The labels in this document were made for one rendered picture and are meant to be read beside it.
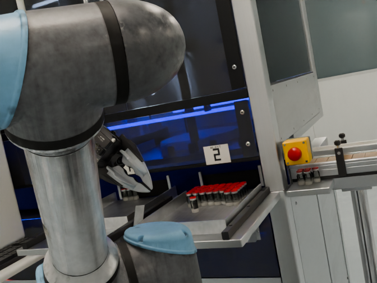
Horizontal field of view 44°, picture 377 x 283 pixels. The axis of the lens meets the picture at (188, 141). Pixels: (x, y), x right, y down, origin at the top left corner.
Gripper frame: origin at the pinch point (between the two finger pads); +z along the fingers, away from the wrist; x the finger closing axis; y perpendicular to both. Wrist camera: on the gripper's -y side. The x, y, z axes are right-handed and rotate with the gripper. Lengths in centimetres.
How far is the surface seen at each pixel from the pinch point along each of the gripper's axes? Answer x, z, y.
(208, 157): 13, -12, -63
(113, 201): -22, -35, -82
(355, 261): 26, 57, -234
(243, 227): 4.4, 14.3, -35.4
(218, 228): 0.3, 10.0, -32.9
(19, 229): -53, -56, -79
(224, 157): 16, -8, -62
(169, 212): -7, -8, -56
